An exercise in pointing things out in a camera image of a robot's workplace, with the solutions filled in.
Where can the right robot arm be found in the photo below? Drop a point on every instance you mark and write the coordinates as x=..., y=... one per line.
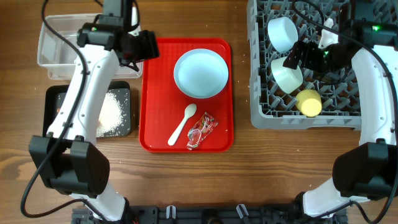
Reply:
x=368, y=172

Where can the light blue rice bowl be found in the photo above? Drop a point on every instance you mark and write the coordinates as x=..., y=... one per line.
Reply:
x=282, y=33

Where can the white rice pile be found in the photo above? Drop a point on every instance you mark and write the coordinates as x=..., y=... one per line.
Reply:
x=113, y=116

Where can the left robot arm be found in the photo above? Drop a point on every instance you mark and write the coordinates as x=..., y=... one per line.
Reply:
x=66, y=156

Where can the red candy wrapper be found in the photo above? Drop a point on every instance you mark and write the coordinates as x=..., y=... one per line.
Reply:
x=203, y=127

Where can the light blue plate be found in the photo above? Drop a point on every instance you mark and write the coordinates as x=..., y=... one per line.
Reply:
x=201, y=73

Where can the grey dishwasher rack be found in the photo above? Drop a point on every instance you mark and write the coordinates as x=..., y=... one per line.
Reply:
x=271, y=108

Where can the red serving tray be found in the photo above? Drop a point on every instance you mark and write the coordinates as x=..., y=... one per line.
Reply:
x=163, y=104

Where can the clear plastic bin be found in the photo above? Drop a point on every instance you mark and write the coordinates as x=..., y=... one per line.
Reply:
x=53, y=53

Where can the yellow plastic cup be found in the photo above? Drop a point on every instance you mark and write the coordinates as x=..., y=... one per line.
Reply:
x=309, y=103

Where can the black waste tray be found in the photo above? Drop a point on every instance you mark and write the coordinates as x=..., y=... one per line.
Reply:
x=55, y=96

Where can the mint green bowl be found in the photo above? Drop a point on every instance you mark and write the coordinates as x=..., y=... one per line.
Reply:
x=288, y=79

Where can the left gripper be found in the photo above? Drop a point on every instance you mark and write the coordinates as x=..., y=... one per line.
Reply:
x=148, y=46

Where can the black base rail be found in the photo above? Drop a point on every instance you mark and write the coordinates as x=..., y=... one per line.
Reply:
x=239, y=214

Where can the white plastic spoon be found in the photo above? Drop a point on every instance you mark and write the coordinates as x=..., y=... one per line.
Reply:
x=189, y=111

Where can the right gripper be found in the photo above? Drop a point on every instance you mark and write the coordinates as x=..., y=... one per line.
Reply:
x=309, y=50

